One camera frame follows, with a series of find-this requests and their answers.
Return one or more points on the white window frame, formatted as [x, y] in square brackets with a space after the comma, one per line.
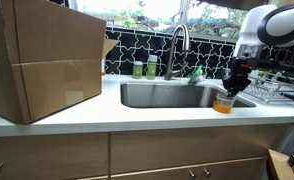
[184, 11]

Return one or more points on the green dish brush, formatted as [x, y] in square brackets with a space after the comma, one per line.
[197, 73]

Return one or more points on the brushed steel kitchen faucet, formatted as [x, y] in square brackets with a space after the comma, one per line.
[185, 35]

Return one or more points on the round metal cabinet knob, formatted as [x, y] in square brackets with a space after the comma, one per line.
[192, 173]
[206, 172]

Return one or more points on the large brown cardboard box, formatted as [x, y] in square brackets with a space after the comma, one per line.
[53, 66]

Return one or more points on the green sponge jar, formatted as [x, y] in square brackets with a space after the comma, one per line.
[137, 70]

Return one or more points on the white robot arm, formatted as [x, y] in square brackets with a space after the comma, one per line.
[280, 23]

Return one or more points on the wooden kitchen cabinet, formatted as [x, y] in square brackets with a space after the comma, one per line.
[153, 150]

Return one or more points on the beige wall cabinet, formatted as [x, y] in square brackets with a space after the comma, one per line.
[288, 2]

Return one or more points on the tall green soap bottle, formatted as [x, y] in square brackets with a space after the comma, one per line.
[151, 68]

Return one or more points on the light wooden board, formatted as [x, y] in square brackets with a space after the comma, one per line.
[280, 166]

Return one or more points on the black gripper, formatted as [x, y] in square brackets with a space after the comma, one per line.
[238, 76]

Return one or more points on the stainless steel sink basin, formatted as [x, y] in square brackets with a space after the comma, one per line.
[153, 95]

